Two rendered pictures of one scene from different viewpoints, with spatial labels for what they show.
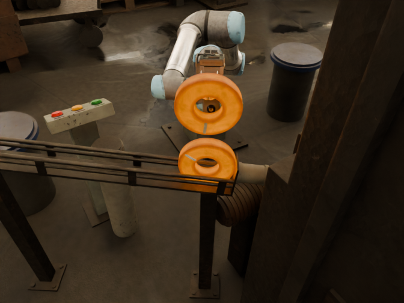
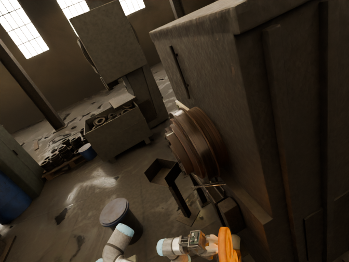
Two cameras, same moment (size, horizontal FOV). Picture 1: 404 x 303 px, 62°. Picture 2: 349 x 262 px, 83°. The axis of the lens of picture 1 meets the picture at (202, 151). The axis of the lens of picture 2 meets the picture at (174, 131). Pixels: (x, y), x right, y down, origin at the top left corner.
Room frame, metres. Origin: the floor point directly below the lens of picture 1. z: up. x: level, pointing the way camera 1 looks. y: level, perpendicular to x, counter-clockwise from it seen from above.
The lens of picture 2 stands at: (0.43, 0.43, 1.79)
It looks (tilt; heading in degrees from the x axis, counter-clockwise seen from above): 28 degrees down; 296
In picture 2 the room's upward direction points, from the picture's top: 24 degrees counter-clockwise
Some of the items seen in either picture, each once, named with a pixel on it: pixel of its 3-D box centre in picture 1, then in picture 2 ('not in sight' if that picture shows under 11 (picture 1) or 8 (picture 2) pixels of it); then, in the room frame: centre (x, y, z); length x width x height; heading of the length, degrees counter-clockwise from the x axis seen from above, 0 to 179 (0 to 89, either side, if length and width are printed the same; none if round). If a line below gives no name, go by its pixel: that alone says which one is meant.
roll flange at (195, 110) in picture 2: not in sight; (203, 139); (0.74, -0.54, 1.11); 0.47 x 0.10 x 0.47; 123
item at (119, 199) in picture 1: (117, 190); not in sight; (0.93, 0.35, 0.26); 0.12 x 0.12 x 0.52
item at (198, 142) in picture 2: not in sight; (192, 145); (0.81, -0.50, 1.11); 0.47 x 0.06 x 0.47; 123
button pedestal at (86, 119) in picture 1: (92, 163); not in sight; (1.04, 0.48, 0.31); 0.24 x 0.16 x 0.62; 123
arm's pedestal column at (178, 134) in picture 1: (204, 119); not in sight; (1.61, -0.01, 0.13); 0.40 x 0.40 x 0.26; 29
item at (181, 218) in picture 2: not in sight; (174, 193); (1.30, -0.78, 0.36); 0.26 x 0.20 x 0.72; 158
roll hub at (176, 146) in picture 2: not in sight; (178, 153); (0.89, -0.44, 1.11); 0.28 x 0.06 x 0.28; 123
